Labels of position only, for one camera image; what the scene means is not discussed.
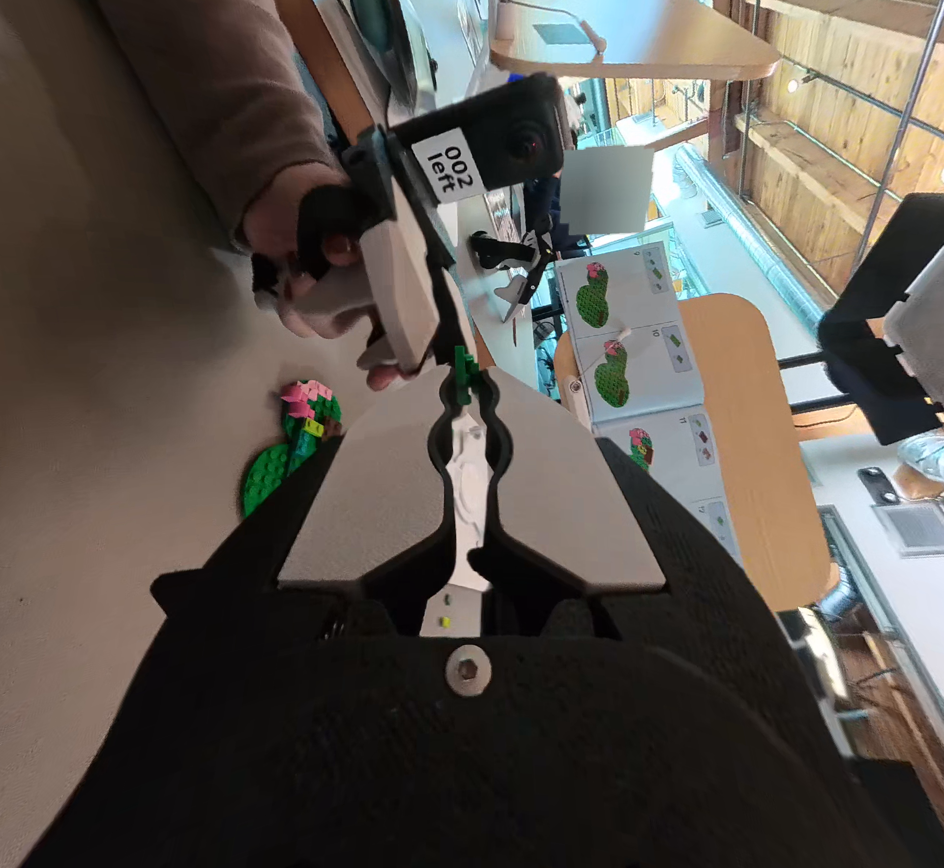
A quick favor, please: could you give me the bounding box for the spare hand-held gripper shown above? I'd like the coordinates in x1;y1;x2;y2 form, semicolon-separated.
468;230;558;325

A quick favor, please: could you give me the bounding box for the black panel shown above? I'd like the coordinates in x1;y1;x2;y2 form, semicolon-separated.
817;193;944;446

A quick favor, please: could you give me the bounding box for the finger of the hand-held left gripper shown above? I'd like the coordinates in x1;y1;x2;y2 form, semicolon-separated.
363;177;461;378
444;269;482;369

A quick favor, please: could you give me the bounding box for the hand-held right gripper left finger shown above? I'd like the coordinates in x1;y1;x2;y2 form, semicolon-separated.
276;364;454;596

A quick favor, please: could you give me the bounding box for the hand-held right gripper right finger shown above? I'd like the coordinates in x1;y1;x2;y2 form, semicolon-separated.
471;365;670;596

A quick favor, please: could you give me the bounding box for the lego instruction booklet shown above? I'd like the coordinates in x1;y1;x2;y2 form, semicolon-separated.
557;245;742;567

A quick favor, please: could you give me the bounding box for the person's left hand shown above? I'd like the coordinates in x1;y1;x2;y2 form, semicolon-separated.
240;170;405;394

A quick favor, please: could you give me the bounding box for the silver foil bag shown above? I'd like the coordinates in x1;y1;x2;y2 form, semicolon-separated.
335;0;440;113

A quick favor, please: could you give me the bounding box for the green lego baseplate model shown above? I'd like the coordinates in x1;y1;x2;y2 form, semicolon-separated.
242;379;345;520

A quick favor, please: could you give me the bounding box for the silver ventilation duct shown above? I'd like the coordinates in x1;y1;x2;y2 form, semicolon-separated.
675;144;826;327

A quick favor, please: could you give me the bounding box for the person's left forearm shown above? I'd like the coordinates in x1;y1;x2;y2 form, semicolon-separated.
70;0;351;253

